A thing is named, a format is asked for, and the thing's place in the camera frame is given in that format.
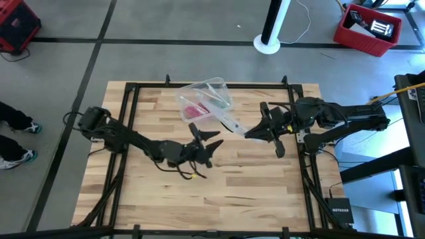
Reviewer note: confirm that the white tower fan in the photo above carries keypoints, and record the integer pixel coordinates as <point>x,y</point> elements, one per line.
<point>267,44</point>

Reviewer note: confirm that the red and black case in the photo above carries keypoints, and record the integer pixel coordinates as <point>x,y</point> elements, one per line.
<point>20,30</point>

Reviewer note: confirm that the person's feet at left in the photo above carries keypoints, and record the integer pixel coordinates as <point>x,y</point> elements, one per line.
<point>11,116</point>

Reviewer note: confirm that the green bandage pack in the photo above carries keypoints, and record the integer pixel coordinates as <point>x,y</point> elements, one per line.
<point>220,103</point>

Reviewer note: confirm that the black Netgear network switch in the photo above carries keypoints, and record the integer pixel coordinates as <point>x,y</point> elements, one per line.
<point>339,210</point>

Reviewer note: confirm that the clear plastic storage box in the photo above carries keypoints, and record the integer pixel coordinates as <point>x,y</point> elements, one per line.
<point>216,89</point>

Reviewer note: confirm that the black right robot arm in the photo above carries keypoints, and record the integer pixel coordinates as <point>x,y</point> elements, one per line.
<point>345,117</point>

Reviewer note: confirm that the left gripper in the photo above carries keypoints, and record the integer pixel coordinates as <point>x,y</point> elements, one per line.
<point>194,151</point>

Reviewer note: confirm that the pink elastic bandage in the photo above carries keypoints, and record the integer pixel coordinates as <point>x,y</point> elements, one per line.
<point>191,111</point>

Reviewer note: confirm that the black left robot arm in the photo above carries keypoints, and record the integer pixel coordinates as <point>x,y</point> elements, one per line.
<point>126,136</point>

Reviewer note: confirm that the black aluminium table frame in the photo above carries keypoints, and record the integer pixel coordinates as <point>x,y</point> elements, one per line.
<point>212,85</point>

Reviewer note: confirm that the red plastic crate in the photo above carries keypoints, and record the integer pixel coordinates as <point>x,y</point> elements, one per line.
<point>358,41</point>

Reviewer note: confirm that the black and white device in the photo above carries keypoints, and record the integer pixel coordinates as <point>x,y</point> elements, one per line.
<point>382,28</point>

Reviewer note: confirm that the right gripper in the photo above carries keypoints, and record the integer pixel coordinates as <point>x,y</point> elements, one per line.
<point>277,124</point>

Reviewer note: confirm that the small black device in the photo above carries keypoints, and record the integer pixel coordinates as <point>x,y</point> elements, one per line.
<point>355,16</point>

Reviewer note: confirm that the black desk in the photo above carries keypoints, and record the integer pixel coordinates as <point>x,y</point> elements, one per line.
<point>410,116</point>

